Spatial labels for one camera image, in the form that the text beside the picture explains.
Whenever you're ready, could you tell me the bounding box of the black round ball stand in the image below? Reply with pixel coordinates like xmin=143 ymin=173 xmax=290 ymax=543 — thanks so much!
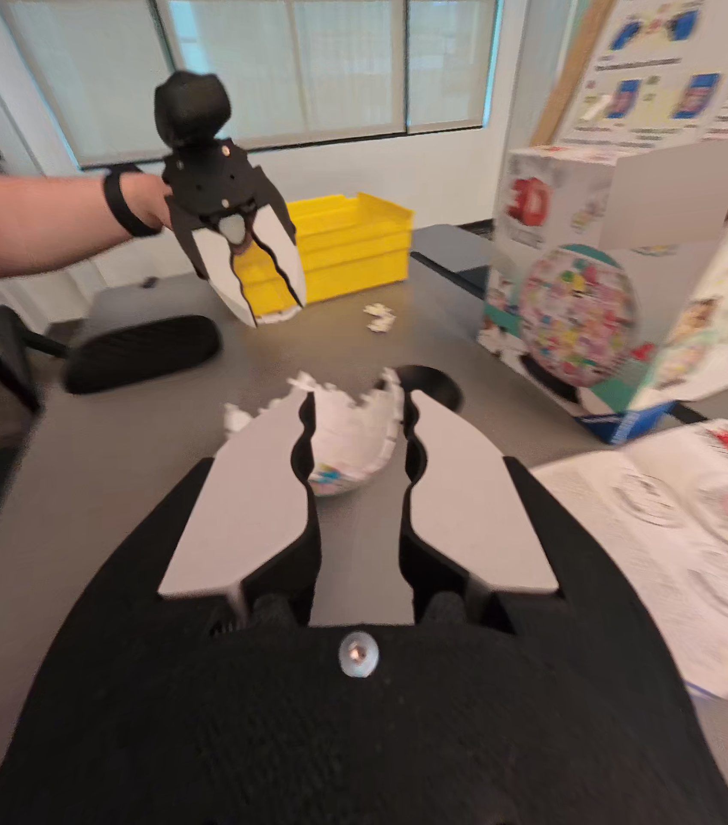
xmin=397 ymin=365 xmax=464 ymax=416

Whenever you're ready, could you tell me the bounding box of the large window with blinds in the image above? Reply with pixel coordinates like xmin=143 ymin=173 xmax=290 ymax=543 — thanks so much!
xmin=0 ymin=0 xmax=500 ymax=168

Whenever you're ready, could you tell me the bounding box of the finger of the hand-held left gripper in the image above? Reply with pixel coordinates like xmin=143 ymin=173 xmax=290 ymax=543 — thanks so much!
xmin=251 ymin=207 xmax=308 ymax=315
xmin=197 ymin=232 xmax=262 ymax=328

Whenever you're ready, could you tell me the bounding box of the person's left hand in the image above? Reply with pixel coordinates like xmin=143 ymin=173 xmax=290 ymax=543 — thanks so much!
xmin=126 ymin=172 xmax=175 ymax=235

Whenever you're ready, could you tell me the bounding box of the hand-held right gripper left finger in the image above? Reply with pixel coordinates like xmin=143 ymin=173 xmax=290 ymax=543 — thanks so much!
xmin=158 ymin=387 xmax=322 ymax=600

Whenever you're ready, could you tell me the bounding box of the white instruction leaflet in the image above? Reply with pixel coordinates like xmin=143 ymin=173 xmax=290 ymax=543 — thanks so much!
xmin=532 ymin=419 xmax=728 ymax=700

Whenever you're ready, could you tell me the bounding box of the assembled white puzzle section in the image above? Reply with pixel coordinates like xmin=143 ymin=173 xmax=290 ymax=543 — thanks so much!
xmin=223 ymin=368 xmax=406 ymax=497

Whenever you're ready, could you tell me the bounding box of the colourful puzzle box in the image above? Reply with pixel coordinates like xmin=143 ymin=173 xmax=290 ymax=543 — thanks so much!
xmin=478 ymin=136 xmax=728 ymax=446

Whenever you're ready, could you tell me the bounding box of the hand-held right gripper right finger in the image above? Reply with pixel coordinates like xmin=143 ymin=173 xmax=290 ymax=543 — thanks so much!
xmin=399 ymin=387 xmax=561 ymax=598

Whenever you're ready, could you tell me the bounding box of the black wristband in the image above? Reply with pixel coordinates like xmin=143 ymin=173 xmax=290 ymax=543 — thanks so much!
xmin=103 ymin=165 xmax=165 ymax=238

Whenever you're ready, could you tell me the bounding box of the person's left forearm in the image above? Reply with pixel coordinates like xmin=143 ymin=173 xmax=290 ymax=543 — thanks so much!
xmin=0 ymin=174 xmax=126 ymax=287

